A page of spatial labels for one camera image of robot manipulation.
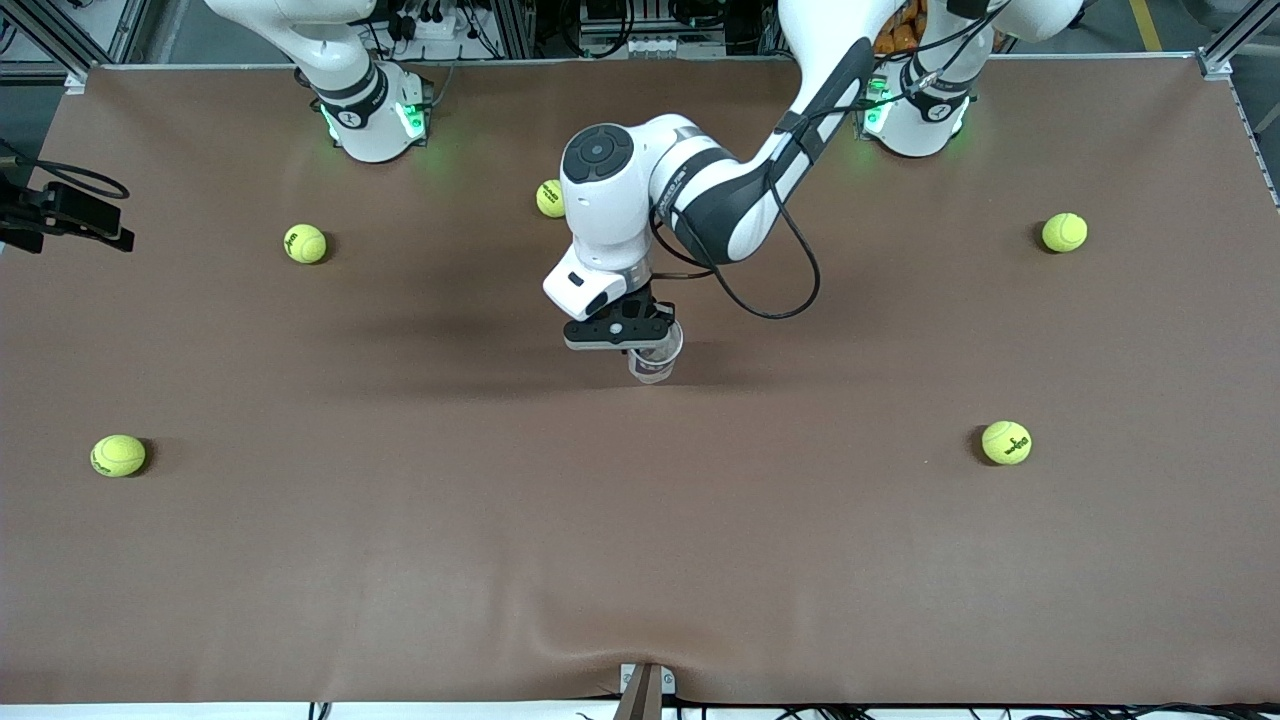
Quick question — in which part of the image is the pile of orange objects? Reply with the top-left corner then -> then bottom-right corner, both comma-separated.
875,0 -> 926,53

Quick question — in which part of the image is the white blue tennis ball can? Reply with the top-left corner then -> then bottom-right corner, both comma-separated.
628,320 -> 685,385

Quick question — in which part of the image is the aluminium frame profile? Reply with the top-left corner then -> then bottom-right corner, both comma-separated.
1195,0 -> 1280,81
0,0 -> 151,81

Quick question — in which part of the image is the brown table mat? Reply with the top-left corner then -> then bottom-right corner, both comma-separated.
0,55 -> 1280,706

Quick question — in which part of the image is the yellow Wilson tennis ball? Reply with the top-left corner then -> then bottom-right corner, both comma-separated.
283,223 -> 328,265

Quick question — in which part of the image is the metal table clamp bracket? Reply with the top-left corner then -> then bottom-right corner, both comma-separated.
619,663 -> 677,697

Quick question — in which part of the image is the brown wooden bar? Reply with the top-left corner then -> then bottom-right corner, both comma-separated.
612,668 -> 664,720

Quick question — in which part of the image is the white connector strip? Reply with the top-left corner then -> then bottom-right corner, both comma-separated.
580,33 -> 728,58

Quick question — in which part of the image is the white power strip with plugs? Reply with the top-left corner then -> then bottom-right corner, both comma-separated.
395,0 -> 481,41

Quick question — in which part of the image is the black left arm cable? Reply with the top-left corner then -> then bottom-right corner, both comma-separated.
648,0 -> 1006,321

